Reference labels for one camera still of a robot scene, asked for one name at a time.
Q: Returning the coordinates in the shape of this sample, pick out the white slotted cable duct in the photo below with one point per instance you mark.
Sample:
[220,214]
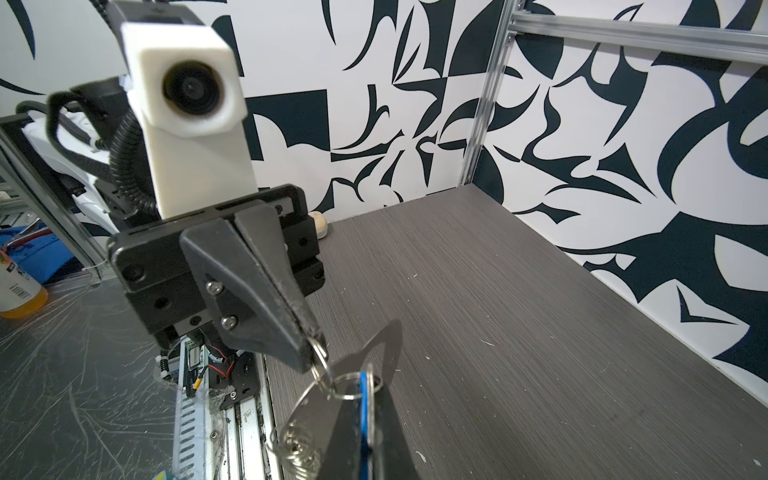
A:
[190,444]

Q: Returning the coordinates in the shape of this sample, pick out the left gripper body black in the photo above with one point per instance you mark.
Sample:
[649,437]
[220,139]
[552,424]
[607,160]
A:
[157,279]

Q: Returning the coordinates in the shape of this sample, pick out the silver metal plate key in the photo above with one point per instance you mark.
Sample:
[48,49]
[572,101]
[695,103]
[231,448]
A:
[304,437]

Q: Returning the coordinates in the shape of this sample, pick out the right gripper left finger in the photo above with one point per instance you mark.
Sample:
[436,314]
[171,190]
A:
[341,459]

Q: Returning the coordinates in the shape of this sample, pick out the orange juice bottle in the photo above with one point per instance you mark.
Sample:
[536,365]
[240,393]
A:
[21,295]

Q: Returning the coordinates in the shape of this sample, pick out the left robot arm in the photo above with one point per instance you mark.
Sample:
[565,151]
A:
[91,139]

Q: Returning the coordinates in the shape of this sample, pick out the blue key tag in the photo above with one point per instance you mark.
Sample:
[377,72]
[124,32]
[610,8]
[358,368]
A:
[366,388]

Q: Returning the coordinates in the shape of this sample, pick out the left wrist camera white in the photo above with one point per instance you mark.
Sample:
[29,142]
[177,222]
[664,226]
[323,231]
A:
[187,97]

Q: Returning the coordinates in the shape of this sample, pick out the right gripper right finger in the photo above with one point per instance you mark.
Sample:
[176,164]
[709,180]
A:
[388,455]

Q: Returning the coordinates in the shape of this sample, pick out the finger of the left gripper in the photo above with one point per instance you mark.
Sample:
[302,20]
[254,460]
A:
[233,288]
[296,324]

